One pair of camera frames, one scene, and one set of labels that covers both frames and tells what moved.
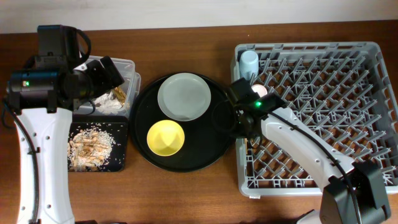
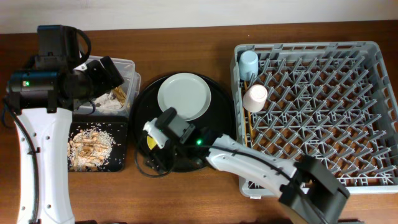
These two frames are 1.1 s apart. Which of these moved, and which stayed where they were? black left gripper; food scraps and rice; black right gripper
Moved: black right gripper
Stayed: food scraps and rice; black left gripper
